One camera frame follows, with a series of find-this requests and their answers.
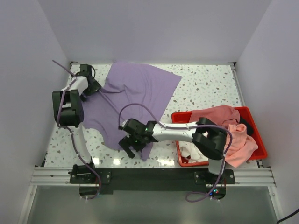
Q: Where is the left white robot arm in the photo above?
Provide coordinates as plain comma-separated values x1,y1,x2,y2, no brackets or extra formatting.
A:
52,64,101,183

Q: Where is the black t shirt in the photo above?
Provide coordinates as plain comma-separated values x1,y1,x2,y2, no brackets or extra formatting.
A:
239,116,254,136

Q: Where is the red plastic bin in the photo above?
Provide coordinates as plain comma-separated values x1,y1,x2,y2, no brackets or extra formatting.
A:
171,106,268,162

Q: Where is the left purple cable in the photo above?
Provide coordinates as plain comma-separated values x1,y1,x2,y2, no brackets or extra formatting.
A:
52,60,103,200

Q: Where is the purple t shirt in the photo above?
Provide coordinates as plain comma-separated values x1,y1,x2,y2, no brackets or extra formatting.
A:
82,62,182,150

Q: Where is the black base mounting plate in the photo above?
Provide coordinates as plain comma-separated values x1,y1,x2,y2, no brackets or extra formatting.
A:
70,167,234,196

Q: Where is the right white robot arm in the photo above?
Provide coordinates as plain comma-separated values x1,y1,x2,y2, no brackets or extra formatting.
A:
119,118,229,183

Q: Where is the white red t shirt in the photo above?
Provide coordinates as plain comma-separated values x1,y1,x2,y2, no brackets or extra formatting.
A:
179,141,208,163

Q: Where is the light salmon t shirt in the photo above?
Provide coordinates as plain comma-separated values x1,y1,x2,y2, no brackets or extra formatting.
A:
225,124,258,168

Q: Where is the dark pink t shirt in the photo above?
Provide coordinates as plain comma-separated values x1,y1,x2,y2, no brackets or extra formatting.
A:
189,105,240,127

